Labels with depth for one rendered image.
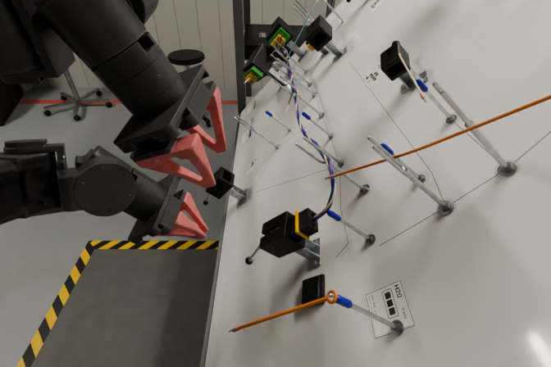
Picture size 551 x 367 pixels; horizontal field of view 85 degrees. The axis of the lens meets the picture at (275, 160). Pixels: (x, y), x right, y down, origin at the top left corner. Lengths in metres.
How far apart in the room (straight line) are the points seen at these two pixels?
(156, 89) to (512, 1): 0.51
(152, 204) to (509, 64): 0.50
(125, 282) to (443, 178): 1.69
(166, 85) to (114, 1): 0.07
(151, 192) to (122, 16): 0.24
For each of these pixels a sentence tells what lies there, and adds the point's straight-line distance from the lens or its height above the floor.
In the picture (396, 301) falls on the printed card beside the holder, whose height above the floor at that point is 1.18.
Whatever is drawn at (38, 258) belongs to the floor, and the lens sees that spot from 2.21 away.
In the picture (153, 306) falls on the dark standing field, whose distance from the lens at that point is 1.76.
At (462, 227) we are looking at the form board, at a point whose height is 1.25.
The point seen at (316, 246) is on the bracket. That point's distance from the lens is 0.50.
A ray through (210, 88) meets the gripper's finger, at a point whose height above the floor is 1.37.
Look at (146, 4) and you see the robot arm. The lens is 0.33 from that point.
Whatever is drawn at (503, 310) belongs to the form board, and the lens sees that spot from 0.35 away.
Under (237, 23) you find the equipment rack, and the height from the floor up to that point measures 1.22.
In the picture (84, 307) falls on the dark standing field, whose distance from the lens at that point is 1.89.
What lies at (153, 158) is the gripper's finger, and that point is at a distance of 0.29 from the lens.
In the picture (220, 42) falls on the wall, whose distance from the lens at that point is 3.51.
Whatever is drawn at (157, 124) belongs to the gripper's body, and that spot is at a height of 1.37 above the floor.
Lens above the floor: 1.50
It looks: 38 degrees down
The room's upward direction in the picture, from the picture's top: 2 degrees clockwise
